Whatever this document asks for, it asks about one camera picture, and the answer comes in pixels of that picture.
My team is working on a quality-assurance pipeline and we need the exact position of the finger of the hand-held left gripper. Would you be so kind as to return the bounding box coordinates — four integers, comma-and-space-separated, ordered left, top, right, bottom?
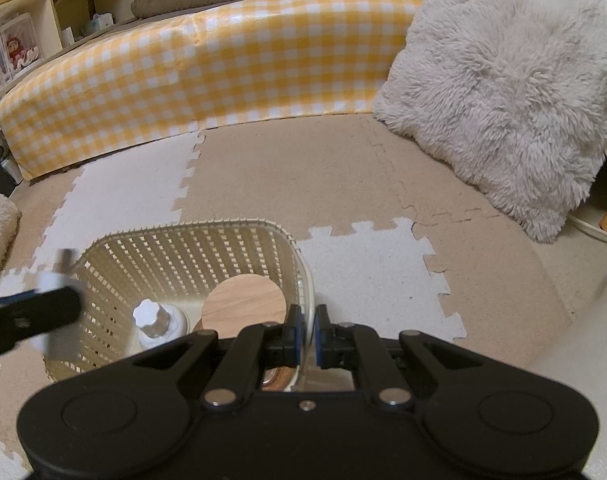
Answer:
0, 285, 82, 362

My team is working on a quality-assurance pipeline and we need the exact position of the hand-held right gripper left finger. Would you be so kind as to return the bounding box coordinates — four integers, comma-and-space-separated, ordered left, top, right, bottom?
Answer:
98, 304, 304, 407

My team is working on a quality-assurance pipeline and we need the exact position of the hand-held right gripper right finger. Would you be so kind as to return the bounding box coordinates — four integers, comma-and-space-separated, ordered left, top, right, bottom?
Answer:
314, 304, 514, 407

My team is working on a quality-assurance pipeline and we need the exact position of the small white box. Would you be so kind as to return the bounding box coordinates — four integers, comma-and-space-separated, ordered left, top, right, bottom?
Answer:
26, 249, 87, 362

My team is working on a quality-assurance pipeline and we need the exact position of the round wooden coaster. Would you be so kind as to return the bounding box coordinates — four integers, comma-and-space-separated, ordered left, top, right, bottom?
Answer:
202, 275, 289, 342

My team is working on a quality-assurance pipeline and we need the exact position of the white bottle with knobbed cap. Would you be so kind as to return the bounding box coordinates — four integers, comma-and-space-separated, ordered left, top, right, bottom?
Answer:
132, 299, 189, 354

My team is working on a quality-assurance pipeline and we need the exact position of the cream plastic basket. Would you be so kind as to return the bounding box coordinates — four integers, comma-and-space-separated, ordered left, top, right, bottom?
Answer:
42, 218, 315, 392

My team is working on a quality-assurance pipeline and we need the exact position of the beige white foam puzzle mat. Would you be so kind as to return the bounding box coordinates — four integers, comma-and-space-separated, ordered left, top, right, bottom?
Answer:
0, 115, 580, 463

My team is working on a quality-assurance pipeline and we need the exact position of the bed with yellow checked cover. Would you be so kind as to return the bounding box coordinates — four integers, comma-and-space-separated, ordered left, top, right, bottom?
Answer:
0, 0, 425, 181

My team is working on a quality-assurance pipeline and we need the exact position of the tissue box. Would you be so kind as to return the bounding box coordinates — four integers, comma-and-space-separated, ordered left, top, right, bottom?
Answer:
84, 13, 116, 36

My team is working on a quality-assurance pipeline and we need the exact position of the wooden shelf unit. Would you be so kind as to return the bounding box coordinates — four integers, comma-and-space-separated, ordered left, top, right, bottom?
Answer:
0, 0, 157, 112

